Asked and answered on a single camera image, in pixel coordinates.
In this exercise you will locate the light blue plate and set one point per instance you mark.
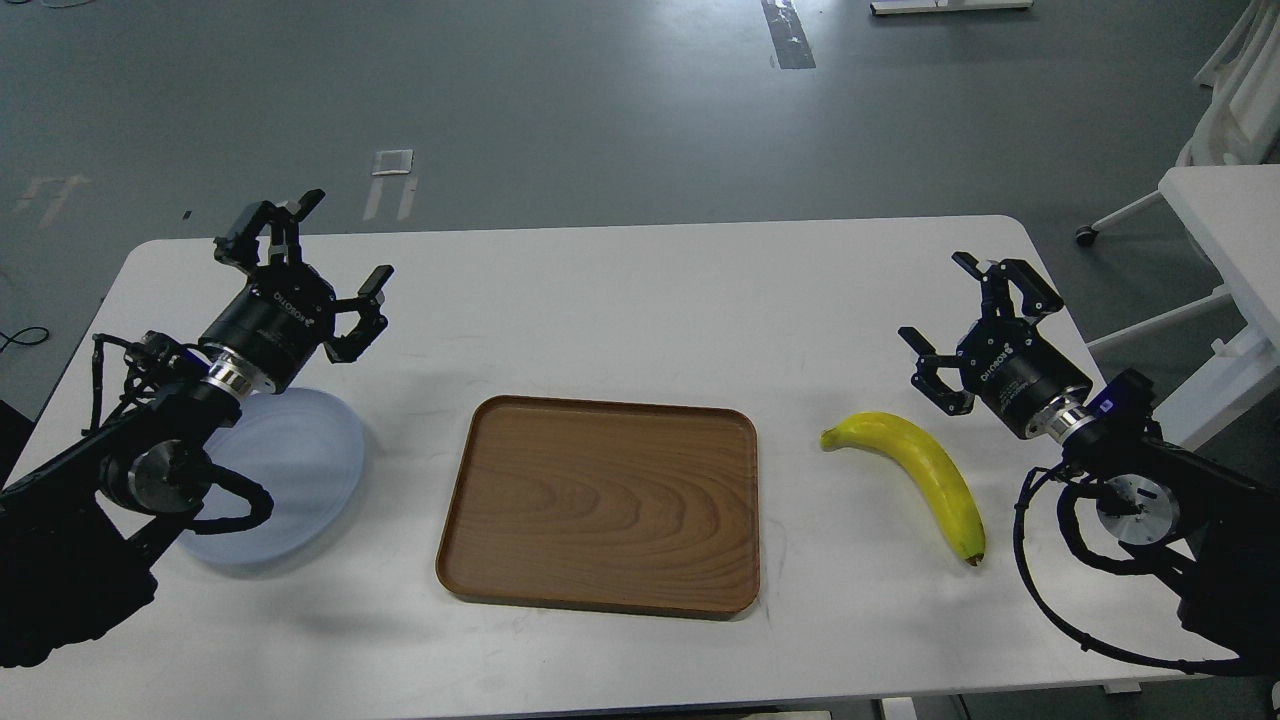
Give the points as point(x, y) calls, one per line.
point(307, 449)

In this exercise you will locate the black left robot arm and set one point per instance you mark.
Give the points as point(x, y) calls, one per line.
point(80, 534)

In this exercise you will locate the white rolling frame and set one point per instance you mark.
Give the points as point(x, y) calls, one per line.
point(1241, 124)

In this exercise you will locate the brown wooden tray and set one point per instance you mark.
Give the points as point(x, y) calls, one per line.
point(608, 507)

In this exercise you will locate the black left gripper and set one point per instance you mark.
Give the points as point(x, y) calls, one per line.
point(284, 311)

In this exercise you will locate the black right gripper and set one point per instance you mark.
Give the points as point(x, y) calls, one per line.
point(1003, 358)

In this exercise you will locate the yellow banana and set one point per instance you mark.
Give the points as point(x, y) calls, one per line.
point(932, 470)

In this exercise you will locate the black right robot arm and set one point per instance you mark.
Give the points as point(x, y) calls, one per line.
point(1131, 503)

